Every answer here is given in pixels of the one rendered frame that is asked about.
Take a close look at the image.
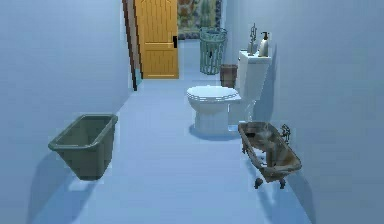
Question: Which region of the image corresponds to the white toilet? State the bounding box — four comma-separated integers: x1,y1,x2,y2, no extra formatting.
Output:
186,49,273,136

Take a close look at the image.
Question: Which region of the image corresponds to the small brown waste bin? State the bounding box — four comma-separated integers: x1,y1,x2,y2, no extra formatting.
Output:
219,63,239,89

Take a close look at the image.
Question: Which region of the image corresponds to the yellow wooden room door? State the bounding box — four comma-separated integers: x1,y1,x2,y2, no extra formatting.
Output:
133,0,180,80

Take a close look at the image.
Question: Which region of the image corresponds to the rusty brown clawfoot bathtub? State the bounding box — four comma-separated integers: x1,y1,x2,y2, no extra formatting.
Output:
237,120,303,190

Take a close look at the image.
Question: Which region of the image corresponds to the grey metal candle holder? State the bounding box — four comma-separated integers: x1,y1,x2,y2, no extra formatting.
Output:
247,22,258,57

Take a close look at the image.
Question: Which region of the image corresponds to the white soap dispenser bottle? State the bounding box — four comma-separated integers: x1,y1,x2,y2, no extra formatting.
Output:
258,31,271,58

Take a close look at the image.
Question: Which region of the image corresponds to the grey green plastic bin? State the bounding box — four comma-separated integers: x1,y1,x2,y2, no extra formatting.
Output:
47,113,119,182

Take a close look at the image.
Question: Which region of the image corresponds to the teal wire laundry basket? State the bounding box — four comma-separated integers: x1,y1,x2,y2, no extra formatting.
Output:
199,26,228,76

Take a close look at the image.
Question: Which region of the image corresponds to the colourful patterned wall picture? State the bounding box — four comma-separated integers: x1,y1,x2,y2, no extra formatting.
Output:
177,0,223,40

